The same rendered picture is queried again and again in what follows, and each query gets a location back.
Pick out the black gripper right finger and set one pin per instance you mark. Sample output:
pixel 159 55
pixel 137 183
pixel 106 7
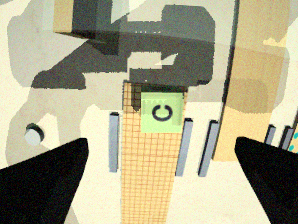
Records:
pixel 273 174

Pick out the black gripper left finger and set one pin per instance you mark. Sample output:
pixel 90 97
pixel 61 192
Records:
pixel 40 190

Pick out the light green cube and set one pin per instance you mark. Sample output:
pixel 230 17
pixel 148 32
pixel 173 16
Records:
pixel 162 108

